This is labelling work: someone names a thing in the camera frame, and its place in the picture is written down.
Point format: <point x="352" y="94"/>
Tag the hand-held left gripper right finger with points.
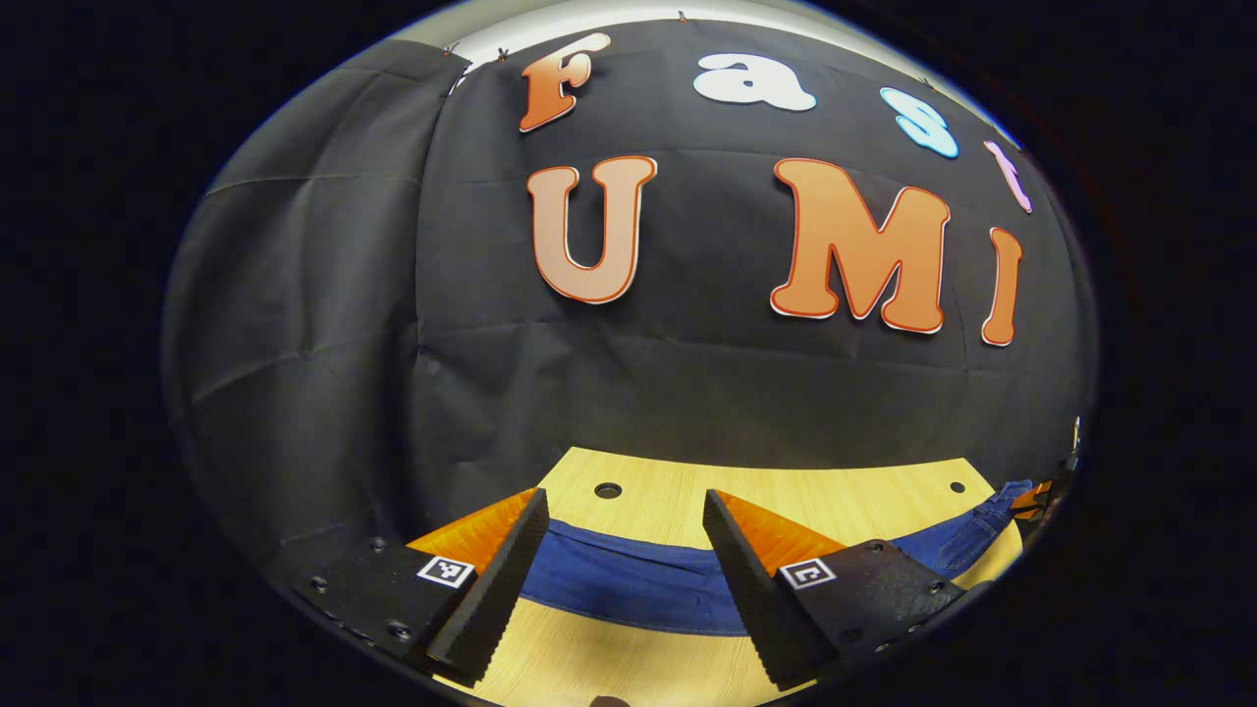
<point x="761" y="599"/>

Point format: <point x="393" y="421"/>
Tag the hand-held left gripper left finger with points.
<point x="491" y="599"/>

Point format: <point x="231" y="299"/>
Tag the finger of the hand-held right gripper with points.
<point x="1034" y="499"/>
<point x="1068" y="462"/>

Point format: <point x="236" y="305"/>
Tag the blue denim jeans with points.
<point x="628" y="587"/>

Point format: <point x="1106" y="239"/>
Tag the black backdrop cloth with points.
<point x="687" y="393"/>

